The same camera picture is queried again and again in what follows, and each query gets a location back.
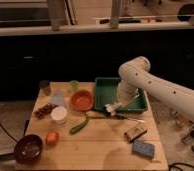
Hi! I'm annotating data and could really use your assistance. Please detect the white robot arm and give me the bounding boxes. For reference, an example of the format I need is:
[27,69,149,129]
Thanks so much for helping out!
[117,56,194,122]

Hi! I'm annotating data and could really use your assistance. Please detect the green plastic tray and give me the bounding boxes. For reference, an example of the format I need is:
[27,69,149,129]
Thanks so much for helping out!
[94,77,148,113]

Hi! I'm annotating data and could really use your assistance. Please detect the orange bowl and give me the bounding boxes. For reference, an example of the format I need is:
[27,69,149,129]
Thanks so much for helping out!
[69,90,93,111]

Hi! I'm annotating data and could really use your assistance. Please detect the green plastic cup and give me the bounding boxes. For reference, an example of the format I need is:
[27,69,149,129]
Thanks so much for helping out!
[69,80,79,93]

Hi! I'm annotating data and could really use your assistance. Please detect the green cucumber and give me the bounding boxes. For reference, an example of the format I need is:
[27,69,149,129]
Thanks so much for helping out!
[69,118,89,135]

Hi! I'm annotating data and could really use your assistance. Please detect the clear plastic cup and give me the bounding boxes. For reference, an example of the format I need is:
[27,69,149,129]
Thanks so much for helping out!
[50,90,65,106]

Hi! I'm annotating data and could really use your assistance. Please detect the white round container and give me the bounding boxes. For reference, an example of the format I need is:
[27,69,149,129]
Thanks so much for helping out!
[51,106,67,124]

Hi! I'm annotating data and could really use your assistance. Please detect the dark metal cup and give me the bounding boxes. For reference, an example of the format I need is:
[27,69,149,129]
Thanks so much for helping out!
[39,80,51,96]

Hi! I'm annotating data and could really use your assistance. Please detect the brown wooden block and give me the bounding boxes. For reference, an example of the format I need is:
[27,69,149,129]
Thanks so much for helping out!
[124,124,148,143]

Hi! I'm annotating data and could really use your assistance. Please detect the bunch of dark grapes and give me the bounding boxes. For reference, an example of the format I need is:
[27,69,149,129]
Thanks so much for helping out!
[34,103,56,119]

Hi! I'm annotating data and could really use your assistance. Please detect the orange tomato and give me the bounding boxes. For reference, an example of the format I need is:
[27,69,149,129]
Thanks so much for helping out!
[45,131,59,145]

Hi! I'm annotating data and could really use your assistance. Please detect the blue sponge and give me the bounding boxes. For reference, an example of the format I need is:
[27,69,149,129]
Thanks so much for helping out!
[132,140,155,159]

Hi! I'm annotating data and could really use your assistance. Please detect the spice jar rack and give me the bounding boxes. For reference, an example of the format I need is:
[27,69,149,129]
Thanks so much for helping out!
[170,110,194,145]

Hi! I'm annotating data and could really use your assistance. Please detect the yellow handled knife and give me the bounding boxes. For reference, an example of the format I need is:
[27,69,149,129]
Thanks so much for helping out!
[86,111,146,123]

